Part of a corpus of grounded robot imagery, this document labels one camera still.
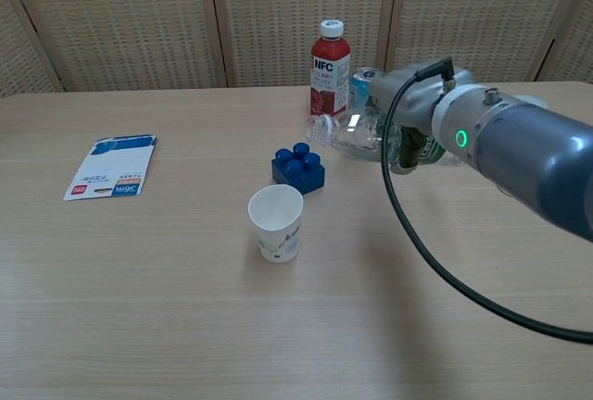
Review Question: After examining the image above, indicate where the blue plastic building block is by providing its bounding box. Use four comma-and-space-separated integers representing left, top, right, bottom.
271, 141, 327, 196

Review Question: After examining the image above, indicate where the blue white cardboard package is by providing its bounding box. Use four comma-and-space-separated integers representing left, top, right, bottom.
62, 132, 158, 202

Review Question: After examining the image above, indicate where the woven wooden folding screen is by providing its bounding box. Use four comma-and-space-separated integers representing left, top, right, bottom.
0, 0, 593, 99

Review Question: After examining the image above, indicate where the white paper cup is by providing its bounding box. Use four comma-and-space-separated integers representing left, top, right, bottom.
247, 184, 304, 264

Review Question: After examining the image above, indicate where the light blue drink can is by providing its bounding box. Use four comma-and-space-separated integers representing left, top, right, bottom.
347, 66, 385, 107

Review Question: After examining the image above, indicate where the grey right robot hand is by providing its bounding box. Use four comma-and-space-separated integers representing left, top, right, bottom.
368, 65, 478, 173

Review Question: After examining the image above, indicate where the transparent water bottle green label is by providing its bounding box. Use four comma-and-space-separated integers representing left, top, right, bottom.
306, 104, 464, 168

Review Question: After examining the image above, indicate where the red NFC juice bottle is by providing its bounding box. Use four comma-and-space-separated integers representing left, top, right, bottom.
309, 19, 352, 127

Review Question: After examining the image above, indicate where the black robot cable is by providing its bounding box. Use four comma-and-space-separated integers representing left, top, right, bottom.
380, 56, 593, 344

